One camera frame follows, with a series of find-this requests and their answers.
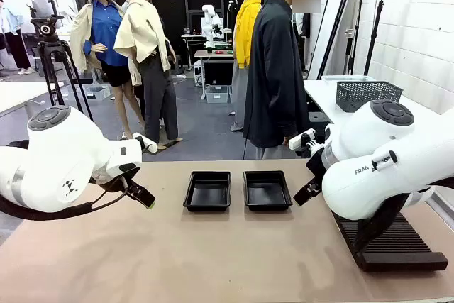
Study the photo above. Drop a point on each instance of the person's right forearm dark sleeve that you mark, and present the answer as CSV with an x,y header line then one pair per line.
x,y
289,115

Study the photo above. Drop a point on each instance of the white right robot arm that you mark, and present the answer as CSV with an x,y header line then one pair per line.
x,y
372,147

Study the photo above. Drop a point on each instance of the person in light blue shirt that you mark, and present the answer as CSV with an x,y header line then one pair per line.
x,y
14,33

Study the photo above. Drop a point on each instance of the mannequin in beige jacket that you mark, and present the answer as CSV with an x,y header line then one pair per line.
x,y
149,51

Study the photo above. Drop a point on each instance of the clear floor bin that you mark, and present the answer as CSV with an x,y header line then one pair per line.
x,y
97,93

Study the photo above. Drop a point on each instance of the person's right hand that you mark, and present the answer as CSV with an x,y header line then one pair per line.
x,y
286,140

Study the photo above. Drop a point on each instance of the black ESD tray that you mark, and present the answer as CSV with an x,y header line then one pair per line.
x,y
207,191
267,191

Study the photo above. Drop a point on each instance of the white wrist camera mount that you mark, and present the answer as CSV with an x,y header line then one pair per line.
x,y
147,145
299,141

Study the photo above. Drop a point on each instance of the mannequin in yellow hoodie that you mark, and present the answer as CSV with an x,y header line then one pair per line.
x,y
248,33

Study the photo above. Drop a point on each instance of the black slotted PCB rack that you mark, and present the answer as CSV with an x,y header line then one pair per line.
x,y
397,242

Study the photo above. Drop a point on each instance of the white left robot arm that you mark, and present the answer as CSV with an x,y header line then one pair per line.
x,y
53,154

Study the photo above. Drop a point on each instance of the black camera tripod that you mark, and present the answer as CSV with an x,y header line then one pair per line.
x,y
49,44

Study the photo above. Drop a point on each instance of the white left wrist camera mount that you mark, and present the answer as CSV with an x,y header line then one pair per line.
x,y
147,145

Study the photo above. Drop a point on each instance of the mannequin in blue shirt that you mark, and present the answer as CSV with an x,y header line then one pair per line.
x,y
104,37

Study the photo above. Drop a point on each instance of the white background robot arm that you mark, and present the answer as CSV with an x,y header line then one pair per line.
x,y
209,24

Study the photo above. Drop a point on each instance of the white side table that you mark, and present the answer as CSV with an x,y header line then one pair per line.
x,y
322,93

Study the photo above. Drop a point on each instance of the person in dark jacket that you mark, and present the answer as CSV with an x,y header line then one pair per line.
x,y
276,69

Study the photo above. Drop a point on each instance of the black light stand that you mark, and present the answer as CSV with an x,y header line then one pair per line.
x,y
337,22

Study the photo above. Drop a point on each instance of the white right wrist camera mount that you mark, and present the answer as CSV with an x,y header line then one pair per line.
x,y
299,141

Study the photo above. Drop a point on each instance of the black step stool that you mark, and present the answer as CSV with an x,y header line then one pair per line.
x,y
317,118

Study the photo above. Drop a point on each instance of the black thin tripod pole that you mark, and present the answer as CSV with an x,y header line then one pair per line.
x,y
374,33

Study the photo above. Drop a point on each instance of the white rectangular table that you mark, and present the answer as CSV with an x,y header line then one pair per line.
x,y
17,93

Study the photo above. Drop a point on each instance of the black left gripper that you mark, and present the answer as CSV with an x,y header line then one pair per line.
x,y
129,177

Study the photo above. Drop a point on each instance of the clear storage bin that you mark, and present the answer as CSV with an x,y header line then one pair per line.
x,y
217,94

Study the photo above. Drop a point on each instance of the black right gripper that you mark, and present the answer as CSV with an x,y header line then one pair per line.
x,y
316,168

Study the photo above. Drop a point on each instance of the grey woven plastic basket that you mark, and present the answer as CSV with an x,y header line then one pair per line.
x,y
369,95

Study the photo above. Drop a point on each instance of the brown background desk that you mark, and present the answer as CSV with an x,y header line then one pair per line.
x,y
213,54

